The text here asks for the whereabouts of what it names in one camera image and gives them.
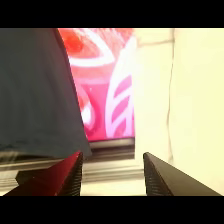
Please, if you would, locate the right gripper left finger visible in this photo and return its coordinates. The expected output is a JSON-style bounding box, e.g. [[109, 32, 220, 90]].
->
[[3, 150, 85, 197]]

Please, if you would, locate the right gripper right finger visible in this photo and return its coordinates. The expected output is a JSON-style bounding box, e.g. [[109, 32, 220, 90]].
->
[[142, 151, 222, 197]]

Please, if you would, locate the dark navy garment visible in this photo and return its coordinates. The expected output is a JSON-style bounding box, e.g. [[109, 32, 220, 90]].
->
[[0, 28, 93, 160]]

